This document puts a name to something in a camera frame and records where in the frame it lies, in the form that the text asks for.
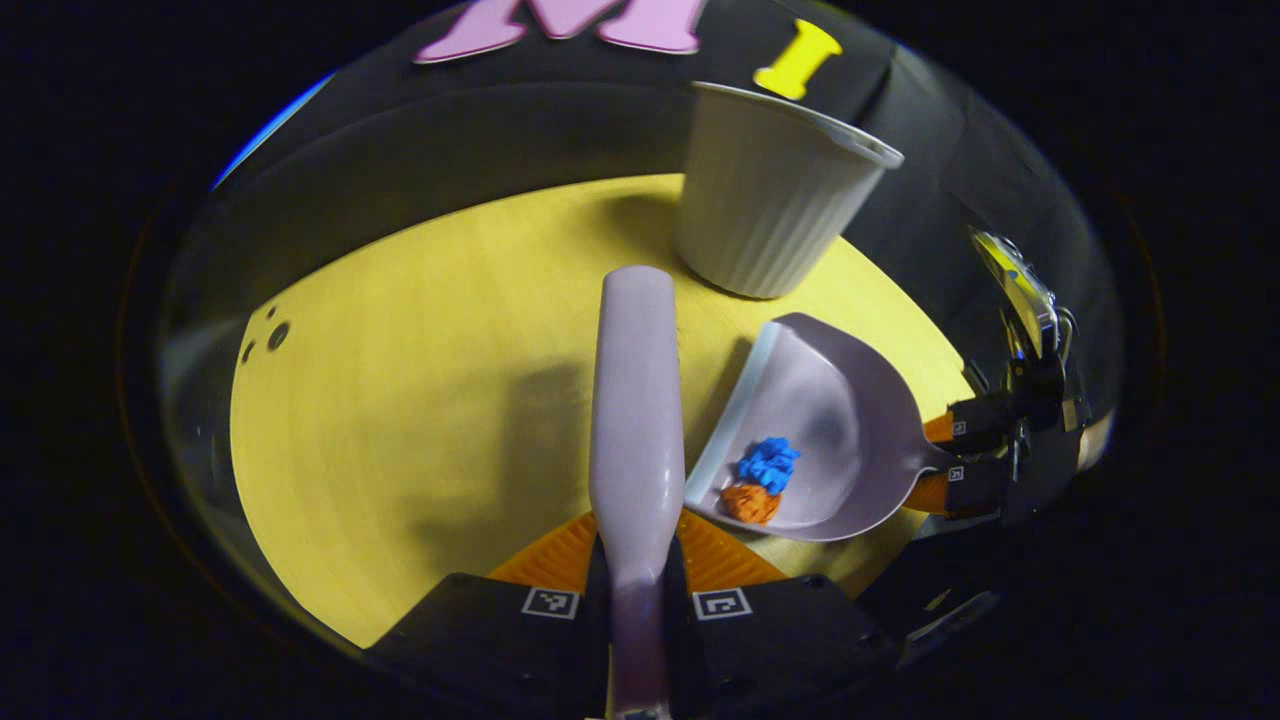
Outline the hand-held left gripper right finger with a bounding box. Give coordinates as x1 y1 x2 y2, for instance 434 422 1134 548
665 508 896 717

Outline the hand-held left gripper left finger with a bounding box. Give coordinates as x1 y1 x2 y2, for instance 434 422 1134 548
365 512 611 719

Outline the pink dustpan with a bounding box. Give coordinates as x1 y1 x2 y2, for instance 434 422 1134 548
685 312 961 543

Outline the orange paper scrap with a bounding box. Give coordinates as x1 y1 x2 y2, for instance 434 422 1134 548
720 482 783 526

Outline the blue paper scrap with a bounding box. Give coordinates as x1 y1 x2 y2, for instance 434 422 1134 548
737 437 801 494

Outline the small pink broom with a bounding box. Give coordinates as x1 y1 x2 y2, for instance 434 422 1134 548
588 265 687 720

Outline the white ribbed garbage bin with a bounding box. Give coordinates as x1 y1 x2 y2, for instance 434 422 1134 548
673 81 905 300

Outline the metal spring clamp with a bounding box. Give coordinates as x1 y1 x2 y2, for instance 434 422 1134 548
973 228 1061 357

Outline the black backdrop cloth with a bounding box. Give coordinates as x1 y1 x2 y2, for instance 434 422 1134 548
160 0 1121 561

